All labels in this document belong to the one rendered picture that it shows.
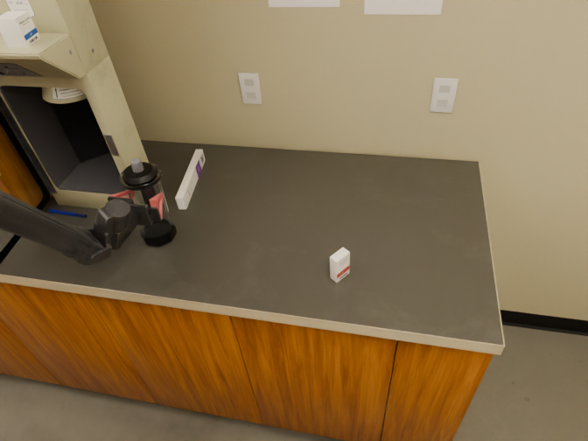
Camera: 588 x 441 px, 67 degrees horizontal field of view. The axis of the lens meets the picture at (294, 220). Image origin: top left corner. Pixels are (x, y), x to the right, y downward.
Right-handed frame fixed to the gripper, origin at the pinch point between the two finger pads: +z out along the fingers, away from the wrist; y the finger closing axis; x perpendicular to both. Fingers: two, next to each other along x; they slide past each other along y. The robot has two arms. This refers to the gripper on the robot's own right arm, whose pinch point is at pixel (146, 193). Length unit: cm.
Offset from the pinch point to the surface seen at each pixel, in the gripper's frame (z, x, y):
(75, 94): 10.3, -23.5, 19.2
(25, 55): -6.1, -39.7, 14.3
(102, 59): 14.1, -31.6, 10.6
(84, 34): 10.1, -39.1, 10.6
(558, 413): 17, 105, -144
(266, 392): -14, 70, -33
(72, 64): 2.4, -34.8, 10.6
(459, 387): -17, 43, -91
